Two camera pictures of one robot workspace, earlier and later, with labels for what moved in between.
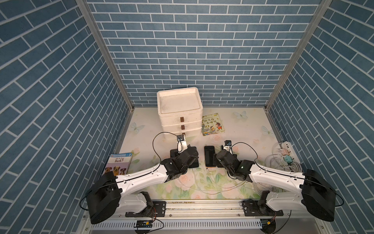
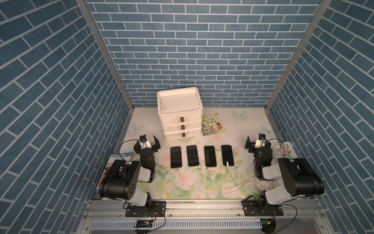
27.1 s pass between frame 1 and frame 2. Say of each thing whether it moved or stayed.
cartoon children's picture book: stayed
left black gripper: moved
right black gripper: moved
